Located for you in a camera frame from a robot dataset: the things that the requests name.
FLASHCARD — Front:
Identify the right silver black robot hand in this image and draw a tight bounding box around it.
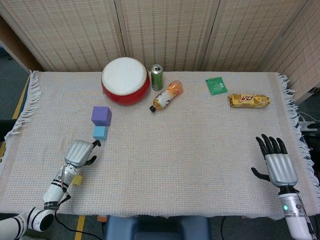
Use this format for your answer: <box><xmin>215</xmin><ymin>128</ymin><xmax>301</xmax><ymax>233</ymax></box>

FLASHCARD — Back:
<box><xmin>251</xmin><ymin>134</ymin><xmax>299</xmax><ymax>188</ymax></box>

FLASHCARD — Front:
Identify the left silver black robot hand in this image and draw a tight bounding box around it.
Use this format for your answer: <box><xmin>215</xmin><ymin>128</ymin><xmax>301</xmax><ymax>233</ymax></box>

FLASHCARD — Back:
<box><xmin>64</xmin><ymin>139</ymin><xmax>102</xmax><ymax>169</ymax></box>

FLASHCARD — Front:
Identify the small yellow foam cube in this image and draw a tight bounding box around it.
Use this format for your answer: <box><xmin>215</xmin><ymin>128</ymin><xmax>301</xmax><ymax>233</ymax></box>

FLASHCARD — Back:
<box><xmin>71</xmin><ymin>174</ymin><xmax>84</xmax><ymax>187</ymax></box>

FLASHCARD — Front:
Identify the blue cube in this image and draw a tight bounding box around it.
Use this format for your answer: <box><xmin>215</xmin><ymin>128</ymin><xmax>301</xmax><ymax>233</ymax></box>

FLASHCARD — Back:
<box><xmin>92</xmin><ymin>125</ymin><xmax>109</xmax><ymax>141</ymax></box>

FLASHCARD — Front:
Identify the large purple foam cube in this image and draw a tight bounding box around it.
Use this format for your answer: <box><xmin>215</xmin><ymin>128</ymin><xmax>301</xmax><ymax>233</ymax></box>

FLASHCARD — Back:
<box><xmin>91</xmin><ymin>106</ymin><xmax>113</xmax><ymax>127</ymax></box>

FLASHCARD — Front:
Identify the black equipment box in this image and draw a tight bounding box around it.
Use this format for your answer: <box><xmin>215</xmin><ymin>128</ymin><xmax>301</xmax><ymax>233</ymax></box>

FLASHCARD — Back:
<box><xmin>301</xmin><ymin>124</ymin><xmax>320</xmax><ymax>151</ymax></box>

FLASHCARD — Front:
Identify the yellow biscuit pack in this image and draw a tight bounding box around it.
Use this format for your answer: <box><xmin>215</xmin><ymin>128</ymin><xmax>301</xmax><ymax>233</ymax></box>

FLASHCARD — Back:
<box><xmin>227</xmin><ymin>93</ymin><xmax>271</xmax><ymax>109</ymax></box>

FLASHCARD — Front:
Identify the red drum with white skin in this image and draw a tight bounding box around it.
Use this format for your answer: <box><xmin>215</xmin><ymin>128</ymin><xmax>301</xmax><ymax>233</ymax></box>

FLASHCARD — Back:
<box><xmin>101</xmin><ymin>57</ymin><xmax>151</xmax><ymax>106</ymax></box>

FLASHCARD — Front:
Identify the white woven fringed tablecloth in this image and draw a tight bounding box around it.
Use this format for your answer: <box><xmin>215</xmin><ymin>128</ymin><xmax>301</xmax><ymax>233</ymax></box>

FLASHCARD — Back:
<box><xmin>0</xmin><ymin>69</ymin><xmax>320</xmax><ymax>221</ymax></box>

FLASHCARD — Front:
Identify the orange juice bottle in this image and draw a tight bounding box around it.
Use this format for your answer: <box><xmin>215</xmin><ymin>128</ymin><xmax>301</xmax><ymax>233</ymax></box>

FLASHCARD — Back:
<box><xmin>149</xmin><ymin>80</ymin><xmax>184</xmax><ymax>114</ymax></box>

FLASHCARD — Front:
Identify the green sachet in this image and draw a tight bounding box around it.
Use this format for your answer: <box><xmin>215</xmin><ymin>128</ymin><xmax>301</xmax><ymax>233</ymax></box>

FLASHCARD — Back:
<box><xmin>205</xmin><ymin>76</ymin><xmax>229</xmax><ymax>96</ymax></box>

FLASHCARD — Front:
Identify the green drink can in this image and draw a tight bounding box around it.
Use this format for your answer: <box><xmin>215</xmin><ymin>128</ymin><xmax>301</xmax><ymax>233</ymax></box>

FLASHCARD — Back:
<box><xmin>150</xmin><ymin>64</ymin><xmax>164</xmax><ymax>92</ymax></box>

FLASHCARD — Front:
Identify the woven bamboo screen panel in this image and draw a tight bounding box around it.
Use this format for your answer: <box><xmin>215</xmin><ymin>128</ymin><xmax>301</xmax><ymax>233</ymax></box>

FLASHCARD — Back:
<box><xmin>0</xmin><ymin>0</ymin><xmax>127</xmax><ymax>73</ymax></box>
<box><xmin>259</xmin><ymin>0</ymin><xmax>320</xmax><ymax>106</ymax></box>
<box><xmin>202</xmin><ymin>0</ymin><xmax>313</xmax><ymax>73</ymax></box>
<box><xmin>114</xmin><ymin>0</ymin><xmax>221</xmax><ymax>73</ymax></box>

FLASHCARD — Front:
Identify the brown wooden board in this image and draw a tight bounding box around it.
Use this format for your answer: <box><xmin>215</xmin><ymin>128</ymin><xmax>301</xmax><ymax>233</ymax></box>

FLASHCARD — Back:
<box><xmin>0</xmin><ymin>14</ymin><xmax>43</xmax><ymax>73</ymax></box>

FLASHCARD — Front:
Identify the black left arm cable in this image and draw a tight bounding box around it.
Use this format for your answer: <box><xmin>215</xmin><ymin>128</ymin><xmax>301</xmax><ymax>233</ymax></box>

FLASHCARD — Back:
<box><xmin>53</xmin><ymin>191</ymin><xmax>105</xmax><ymax>240</ymax></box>

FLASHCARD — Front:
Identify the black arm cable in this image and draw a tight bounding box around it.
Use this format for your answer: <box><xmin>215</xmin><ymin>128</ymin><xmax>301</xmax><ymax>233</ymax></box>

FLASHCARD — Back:
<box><xmin>296</xmin><ymin>189</ymin><xmax>317</xmax><ymax>239</ymax></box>
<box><xmin>53</xmin><ymin>191</ymin><xmax>105</xmax><ymax>240</ymax></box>

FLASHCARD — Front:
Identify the white clamp with cable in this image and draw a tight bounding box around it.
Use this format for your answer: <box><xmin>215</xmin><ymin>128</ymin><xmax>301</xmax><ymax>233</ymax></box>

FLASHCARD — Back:
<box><xmin>298</xmin><ymin>111</ymin><xmax>320</xmax><ymax>132</ymax></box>

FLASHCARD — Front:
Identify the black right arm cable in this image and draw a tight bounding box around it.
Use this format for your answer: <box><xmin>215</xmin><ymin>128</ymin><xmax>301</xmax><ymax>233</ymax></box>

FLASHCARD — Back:
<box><xmin>296</xmin><ymin>189</ymin><xmax>317</xmax><ymax>239</ymax></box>

